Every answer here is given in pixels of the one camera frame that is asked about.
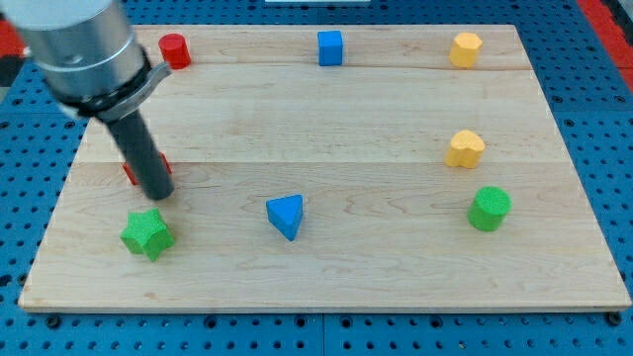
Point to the blue triangle block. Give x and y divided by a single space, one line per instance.
286 214

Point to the wooden board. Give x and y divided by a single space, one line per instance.
384 228

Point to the blue cube block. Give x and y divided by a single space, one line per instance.
330 48

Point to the yellow heart block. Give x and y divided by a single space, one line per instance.
465 150

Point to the green cylinder block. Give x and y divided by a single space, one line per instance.
489 208

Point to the green star block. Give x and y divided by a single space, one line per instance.
147 233

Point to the red block behind rod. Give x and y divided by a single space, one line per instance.
128 170

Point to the red cylinder block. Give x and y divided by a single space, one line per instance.
174 50

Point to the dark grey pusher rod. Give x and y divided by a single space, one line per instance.
137 146

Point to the yellow hexagon block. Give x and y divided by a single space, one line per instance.
465 49

